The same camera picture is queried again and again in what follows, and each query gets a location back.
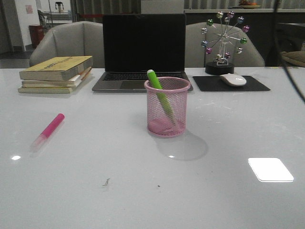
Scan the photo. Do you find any green highlighter pen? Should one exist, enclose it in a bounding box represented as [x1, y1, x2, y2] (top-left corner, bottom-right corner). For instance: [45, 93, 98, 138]
[147, 70, 177, 127]

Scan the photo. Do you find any pink highlighter pen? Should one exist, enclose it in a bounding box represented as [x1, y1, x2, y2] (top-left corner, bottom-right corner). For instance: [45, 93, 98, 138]
[30, 113, 65, 152]

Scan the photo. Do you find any pink mesh pen holder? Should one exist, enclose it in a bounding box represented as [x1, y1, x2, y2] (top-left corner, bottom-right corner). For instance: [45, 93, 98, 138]
[144, 77, 191, 137]

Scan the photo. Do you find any black mouse pad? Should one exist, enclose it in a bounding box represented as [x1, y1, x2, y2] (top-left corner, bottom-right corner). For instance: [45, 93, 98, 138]
[193, 75, 270, 92]

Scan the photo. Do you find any grey open laptop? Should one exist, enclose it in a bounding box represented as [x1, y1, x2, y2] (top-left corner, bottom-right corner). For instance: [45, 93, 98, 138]
[92, 13, 188, 93]

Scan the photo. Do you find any middle white book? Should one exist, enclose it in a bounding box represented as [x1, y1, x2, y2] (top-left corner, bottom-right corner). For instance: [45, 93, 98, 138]
[22, 67, 92, 88]

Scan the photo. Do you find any right grey armchair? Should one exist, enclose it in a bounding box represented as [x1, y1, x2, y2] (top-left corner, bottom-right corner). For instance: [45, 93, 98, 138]
[185, 22, 265, 68]

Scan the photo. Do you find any grey armchair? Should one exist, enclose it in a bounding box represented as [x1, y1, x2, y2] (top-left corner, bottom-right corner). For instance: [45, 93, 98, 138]
[185, 22, 265, 68]
[29, 21, 105, 68]

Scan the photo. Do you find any white computer mouse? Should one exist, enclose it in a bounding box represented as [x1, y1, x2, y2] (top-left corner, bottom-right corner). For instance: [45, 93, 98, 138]
[220, 73, 247, 87]

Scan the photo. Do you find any yellow top book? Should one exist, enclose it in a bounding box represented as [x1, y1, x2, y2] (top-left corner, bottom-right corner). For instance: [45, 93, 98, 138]
[19, 56, 93, 81]

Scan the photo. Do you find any left grey armchair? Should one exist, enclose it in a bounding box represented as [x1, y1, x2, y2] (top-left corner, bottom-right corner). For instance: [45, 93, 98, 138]
[29, 21, 105, 68]

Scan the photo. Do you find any ferris wheel desk ornament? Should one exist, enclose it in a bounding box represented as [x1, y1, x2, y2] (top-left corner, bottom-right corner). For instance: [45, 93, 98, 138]
[201, 11, 248, 75]

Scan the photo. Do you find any bottom beige book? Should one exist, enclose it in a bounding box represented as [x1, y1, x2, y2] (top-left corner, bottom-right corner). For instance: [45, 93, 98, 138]
[18, 80, 84, 94]

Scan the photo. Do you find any red bin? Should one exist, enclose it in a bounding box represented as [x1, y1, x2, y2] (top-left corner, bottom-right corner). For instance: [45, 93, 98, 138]
[29, 24, 44, 48]

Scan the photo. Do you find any fruit bowl on shelf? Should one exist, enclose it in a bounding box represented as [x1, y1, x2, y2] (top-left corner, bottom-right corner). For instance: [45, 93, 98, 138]
[239, 0, 260, 9]

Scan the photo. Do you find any beige cushion at right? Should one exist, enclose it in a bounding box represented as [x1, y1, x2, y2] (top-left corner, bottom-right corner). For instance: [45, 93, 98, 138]
[281, 51, 305, 67]

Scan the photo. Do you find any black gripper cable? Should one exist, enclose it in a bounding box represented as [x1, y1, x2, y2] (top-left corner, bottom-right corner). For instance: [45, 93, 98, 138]
[272, 0, 305, 104]

